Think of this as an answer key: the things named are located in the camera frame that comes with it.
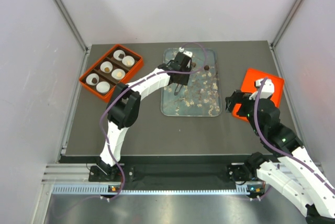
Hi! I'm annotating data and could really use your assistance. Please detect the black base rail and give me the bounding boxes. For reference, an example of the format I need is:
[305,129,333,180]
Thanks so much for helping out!
[59,155,256,188]

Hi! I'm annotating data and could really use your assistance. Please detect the grey cable duct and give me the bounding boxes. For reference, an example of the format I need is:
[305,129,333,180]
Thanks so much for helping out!
[52,184,265,195]

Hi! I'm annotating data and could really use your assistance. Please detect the floral blue tray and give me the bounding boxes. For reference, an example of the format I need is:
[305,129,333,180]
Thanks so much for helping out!
[161,48,222,117]

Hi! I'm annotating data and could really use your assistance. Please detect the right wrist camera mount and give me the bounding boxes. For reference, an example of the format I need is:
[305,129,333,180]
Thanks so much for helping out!
[249,79,275,100]

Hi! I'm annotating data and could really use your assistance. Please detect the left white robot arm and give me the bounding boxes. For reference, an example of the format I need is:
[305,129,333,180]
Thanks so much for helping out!
[88,57,192,182]

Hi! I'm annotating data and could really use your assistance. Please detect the metal tongs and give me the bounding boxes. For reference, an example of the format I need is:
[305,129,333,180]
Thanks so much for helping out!
[174,84,183,96]

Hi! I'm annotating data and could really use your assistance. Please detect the orange box lid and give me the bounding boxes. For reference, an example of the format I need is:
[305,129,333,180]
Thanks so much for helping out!
[226,68,285,121]

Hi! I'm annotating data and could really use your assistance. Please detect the orange chocolate box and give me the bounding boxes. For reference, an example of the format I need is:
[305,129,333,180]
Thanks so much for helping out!
[79,44,144,103]

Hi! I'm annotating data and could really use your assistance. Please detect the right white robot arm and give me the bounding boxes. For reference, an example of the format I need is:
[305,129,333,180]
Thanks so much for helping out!
[225,90,334,223]

